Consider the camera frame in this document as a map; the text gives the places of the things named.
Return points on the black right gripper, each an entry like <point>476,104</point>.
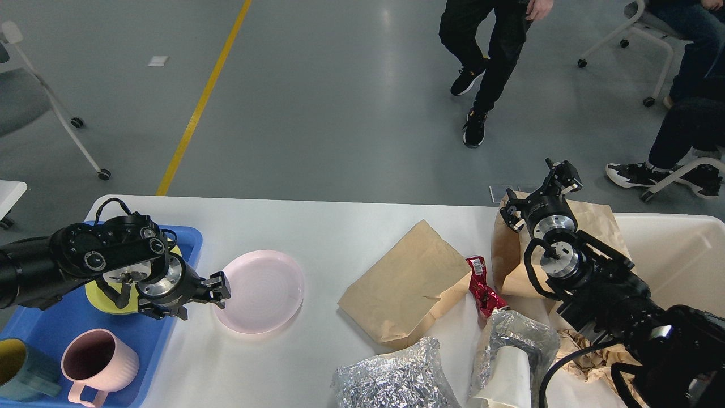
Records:
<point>547,213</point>

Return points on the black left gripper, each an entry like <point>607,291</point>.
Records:
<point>179,286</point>

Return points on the pink plate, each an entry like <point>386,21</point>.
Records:
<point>267,289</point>

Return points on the pink ribbed mug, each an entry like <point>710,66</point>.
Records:
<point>97,363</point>

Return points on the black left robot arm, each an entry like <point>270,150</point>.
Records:
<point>123,252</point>

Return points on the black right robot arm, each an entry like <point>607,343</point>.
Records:
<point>679,350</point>

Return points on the upright brown paper bag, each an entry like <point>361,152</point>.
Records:
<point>507,249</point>

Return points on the red foil wrapper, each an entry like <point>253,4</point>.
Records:
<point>486,298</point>

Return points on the yellow plate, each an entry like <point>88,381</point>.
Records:
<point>100,301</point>

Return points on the white plastic bin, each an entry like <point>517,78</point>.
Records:
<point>680,257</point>

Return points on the walking person dark clothes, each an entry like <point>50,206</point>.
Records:
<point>457,31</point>

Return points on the flat brown paper bag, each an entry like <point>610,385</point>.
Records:
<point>407,290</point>

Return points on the blue plastic tray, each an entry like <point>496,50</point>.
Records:
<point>52,330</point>

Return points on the crumpled brown paper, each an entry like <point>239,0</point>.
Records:
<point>594,367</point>

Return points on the foil bag with paper cup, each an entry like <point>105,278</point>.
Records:
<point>513,355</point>

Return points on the crumpled aluminium foil bag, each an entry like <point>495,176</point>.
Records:
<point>412,377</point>

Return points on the teal mug yellow inside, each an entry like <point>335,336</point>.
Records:
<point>27,373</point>

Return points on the white side table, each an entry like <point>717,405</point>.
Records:
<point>11,191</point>

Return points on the grey office chair left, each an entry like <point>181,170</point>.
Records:
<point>25,96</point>

